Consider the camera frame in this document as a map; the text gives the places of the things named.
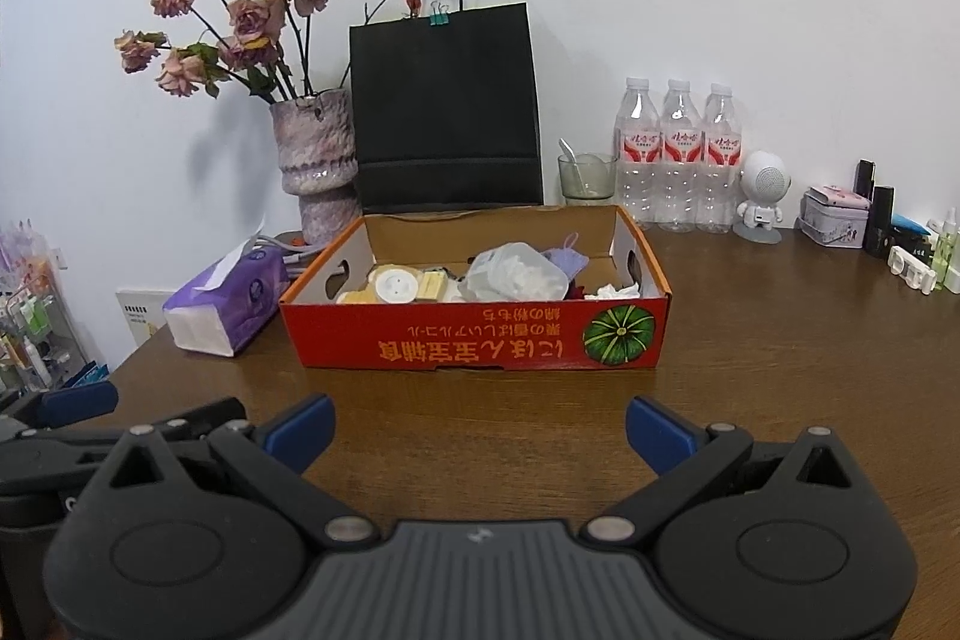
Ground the white plastic holder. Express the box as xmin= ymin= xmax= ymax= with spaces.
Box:
xmin=886 ymin=243 xmax=939 ymax=293

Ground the black cosmetic bottle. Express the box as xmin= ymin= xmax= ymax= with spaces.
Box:
xmin=862 ymin=184 xmax=896 ymax=259

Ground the yellow white plush toy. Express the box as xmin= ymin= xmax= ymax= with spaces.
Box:
xmin=334 ymin=263 xmax=452 ymax=306

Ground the clear glass cup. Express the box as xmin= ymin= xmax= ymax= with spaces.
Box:
xmin=556 ymin=152 xmax=619 ymax=207

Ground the purple fabric pouch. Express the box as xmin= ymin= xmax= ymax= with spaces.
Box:
xmin=541 ymin=230 xmax=593 ymax=289

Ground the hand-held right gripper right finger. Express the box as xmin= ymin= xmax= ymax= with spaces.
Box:
xmin=582 ymin=395 xmax=863 ymax=546

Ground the white robot figure speaker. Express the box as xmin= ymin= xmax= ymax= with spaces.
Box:
xmin=732 ymin=149 xmax=791 ymax=244

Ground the black paper bag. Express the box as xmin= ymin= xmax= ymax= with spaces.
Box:
xmin=348 ymin=0 xmax=545 ymax=214

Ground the display rack with small goods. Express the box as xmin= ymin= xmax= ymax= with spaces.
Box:
xmin=0 ymin=219 xmax=110 ymax=398

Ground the purple tissue pack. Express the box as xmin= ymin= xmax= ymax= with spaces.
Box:
xmin=162 ymin=218 xmax=293 ymax=358

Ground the orange cardboard box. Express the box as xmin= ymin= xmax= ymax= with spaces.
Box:
xmin=278 ymin=204 xmax=671 ymax=373

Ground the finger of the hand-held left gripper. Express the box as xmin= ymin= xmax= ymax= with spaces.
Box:
xmin=0 ymin=395 xmax=248 ymax=480
xmin=0 ymin=380 xmax=120 ymax=429

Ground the white tissue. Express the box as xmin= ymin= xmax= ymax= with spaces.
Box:
xmin=584 ymin=281 xmax=645 ymax=303

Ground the printed tin box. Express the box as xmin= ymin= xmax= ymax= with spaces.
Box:
xmin=796 ymin=184 xmax=872 ymax=250

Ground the purple ceramic vase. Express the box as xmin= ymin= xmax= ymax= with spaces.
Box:
xmin=269 ymin=88 xmax=364 ymax=248

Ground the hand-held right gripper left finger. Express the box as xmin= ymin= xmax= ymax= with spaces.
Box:
xmin=96 ymin=394 xmax=380 ymax=551

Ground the green spray bottle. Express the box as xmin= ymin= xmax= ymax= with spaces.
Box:
xmin=929 ymin=218 xmax=960 ymax=282

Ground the clear cotton ball container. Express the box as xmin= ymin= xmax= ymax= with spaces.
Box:
xmin=457 ymin=242 xmax=569 ymax=303

